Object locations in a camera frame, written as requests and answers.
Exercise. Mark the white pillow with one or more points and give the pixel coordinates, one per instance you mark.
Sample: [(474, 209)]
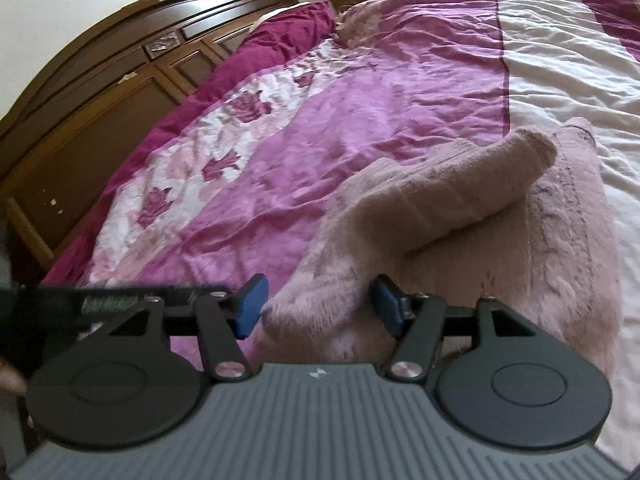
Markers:
[(267, 17)]

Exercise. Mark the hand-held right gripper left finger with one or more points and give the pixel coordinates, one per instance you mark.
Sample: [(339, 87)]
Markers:
[(250, 305)]

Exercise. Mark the pink knitted cardigan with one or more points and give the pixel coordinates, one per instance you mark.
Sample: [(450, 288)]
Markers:
[(450, 200)]

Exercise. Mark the pink floral bedspread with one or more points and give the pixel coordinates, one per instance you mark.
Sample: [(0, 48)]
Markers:
[(375, 85)]

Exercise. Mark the person's left hand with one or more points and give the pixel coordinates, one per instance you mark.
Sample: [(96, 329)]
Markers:
[(11, 375)]

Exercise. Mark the dark wooden headboard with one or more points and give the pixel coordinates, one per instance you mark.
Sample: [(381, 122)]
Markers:
[(100, 110)]

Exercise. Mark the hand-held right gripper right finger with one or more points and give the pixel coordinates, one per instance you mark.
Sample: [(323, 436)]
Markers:
[(387, 305)]

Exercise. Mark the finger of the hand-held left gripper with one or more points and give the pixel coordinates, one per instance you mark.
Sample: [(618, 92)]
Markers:
[(180, 295)]

